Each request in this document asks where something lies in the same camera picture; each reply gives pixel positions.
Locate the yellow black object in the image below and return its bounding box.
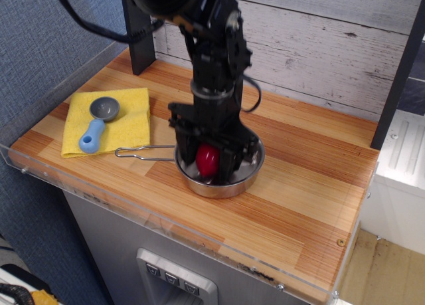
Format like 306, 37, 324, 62
31, 290, 60, 305

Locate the blue grey toy scoop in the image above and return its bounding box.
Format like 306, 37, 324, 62
78, 96, 120, 154

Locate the small steel pot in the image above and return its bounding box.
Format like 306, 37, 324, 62
114, 132, 266, 199

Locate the white ribbed appliance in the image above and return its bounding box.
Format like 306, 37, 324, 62
360, 110, 424, 254

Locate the yellow cloth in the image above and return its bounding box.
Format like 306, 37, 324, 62
61, 88, 151, 158

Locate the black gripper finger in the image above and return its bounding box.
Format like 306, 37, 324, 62
218, 149, 243, 185
176, 130, 201, 165

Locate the black shelf post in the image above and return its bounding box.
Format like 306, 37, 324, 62
122, 0, 156, 75
370, 0, 424, 150

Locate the grey toy fridge cabinet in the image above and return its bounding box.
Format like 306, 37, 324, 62
65, 193, 303, 304

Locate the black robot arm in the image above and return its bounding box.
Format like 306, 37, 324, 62
133, 0, 259, 183

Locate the right black shelf post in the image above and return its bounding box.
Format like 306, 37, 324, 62
370, 0, 424, 150

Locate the clear acrylic guard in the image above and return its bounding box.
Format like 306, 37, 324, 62
1, 31, 378, 288

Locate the silver dispenser panel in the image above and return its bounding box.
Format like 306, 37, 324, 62
136, 248, 218, 304

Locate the left black shelf post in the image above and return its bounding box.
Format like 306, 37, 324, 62
122, 0, 156, 75

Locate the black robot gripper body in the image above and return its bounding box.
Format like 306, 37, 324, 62
168, 94, 259, 161

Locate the red toy beet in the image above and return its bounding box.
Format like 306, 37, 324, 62
195, 143, 220, 177

